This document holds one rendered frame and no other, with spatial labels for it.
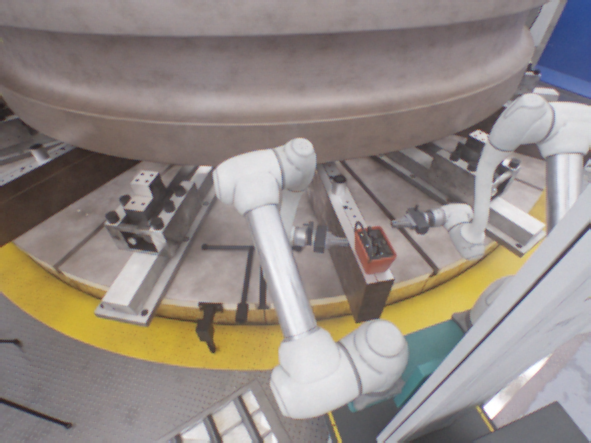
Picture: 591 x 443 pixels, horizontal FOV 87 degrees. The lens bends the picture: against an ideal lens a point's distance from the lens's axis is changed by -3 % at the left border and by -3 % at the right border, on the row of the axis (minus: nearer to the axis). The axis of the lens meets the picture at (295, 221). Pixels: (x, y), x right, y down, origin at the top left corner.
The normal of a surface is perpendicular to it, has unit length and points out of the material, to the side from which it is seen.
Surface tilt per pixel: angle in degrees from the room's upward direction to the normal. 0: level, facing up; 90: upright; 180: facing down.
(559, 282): 90
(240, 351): 0
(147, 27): 90
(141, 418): 0
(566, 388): 0
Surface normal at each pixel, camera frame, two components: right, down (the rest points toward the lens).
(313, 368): 0.15, -0.26
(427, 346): 0.00, -0.70
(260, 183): 0.33, -0.14
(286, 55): 0.11, 0.71
